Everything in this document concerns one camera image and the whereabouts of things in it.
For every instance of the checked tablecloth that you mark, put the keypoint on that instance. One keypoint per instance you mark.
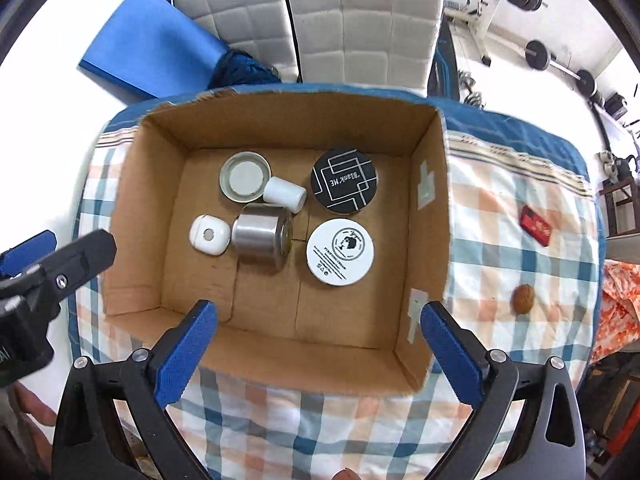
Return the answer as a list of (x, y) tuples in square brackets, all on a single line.
[(500, 240)]

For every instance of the short floor barbell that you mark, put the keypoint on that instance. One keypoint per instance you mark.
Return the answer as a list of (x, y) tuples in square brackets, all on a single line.
[(539, 54)]

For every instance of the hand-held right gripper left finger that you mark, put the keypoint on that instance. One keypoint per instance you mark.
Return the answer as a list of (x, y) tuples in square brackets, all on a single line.
[(185, 355)]

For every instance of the metal cylinder can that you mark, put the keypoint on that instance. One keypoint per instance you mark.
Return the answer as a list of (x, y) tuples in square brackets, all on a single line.
[(257, 235)]

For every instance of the blue folded mat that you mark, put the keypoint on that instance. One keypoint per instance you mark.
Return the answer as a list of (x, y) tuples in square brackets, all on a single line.
[(150, 45)]

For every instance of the small white case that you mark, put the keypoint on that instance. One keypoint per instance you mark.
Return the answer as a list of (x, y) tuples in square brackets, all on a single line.
[(207, 235)]

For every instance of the small red box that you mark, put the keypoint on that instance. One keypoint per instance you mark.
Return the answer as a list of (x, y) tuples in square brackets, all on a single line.
[(535, 225)]

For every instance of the person's left hand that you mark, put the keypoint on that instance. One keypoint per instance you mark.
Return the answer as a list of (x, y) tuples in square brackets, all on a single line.
[(37, 412)]

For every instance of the small black box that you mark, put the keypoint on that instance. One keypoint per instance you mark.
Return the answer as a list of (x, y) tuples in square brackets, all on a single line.
[(616, 105)]

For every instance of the small chrome dumbbells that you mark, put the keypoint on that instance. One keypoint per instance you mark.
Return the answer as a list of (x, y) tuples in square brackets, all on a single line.
[(470, 91)]

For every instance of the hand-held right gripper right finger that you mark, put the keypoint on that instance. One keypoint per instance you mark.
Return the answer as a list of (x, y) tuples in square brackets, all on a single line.
[(450, 355)]

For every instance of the brown walnut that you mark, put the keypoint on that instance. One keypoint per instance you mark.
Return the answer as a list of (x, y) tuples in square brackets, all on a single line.
[(523, 300)]

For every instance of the cardboard box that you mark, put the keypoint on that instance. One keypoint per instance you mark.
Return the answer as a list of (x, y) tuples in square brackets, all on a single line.
[(350, 315)]

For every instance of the brown wooden chair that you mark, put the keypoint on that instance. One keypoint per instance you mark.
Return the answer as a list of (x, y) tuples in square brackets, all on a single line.
[(620, 205)]

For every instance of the narrow grey padded chair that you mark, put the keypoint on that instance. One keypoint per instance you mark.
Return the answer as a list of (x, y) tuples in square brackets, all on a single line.
[(240, 15)]

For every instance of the wide grey padded chair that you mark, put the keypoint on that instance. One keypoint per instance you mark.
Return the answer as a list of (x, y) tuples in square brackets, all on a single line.
[(360, 25)]

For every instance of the white jar silver lid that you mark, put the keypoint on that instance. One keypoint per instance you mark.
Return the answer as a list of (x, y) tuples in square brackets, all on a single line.
[(243, 178)]

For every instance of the dark blue bag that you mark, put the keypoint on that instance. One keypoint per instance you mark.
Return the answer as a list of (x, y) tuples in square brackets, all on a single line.
[(245, 70)]

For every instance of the black weight bench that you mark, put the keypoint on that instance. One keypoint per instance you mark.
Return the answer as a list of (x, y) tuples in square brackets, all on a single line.
[(445, 65)]

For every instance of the black round tin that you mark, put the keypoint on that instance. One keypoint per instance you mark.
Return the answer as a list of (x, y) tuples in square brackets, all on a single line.
[(345, 180)]

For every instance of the white round jar printed lid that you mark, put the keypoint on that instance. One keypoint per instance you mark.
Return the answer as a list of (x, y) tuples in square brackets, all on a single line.
[(340, 252)]

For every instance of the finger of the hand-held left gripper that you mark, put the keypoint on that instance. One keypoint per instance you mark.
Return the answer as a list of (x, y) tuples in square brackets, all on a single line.
[(75, 262), (27, 252)]

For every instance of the pair of shoes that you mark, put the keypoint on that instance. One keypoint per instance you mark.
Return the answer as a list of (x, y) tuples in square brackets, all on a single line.
[(617, 166)]

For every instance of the white squat rack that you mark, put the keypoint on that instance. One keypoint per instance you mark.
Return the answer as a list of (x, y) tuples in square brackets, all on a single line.
[(487, 15)]

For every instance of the orange patterned cloth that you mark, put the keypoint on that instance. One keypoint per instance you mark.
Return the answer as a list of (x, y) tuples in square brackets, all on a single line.
[(617, 310)]

